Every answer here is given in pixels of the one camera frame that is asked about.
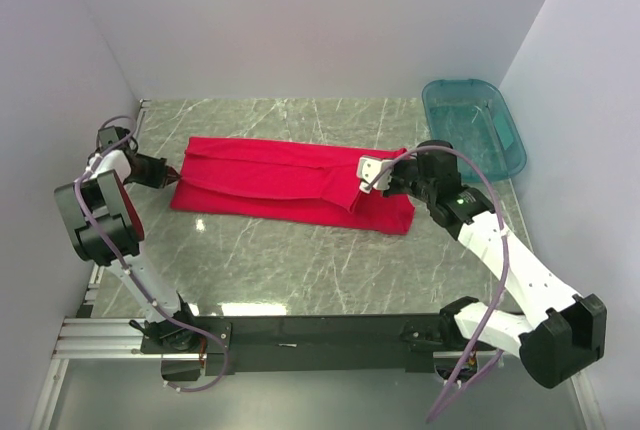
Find red t shirt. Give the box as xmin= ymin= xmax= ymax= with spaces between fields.
xmin=170 ymin=137 xmax=415 ymax=235

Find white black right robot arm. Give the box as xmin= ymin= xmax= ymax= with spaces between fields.
xmin=360 ymin=141 xmax=607 ymax=389

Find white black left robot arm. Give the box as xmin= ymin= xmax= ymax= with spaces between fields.
xmin=54 ymin=124 xmax=200 ymax=353

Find teal plastic bin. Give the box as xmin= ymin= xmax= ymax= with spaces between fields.
xmin=421 ymin=79 xmax=527 ymax=182

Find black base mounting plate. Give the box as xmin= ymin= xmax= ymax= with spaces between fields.
xmin=141 ymin=314 xmax=467 ymax=376

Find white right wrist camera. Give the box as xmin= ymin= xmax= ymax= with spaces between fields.
xmin=356 ymin=156 xmax=392 ymax=194

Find aluminium front rail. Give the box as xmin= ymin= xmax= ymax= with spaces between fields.
xmin=53 ymin=313 xmax=582 ymax=360

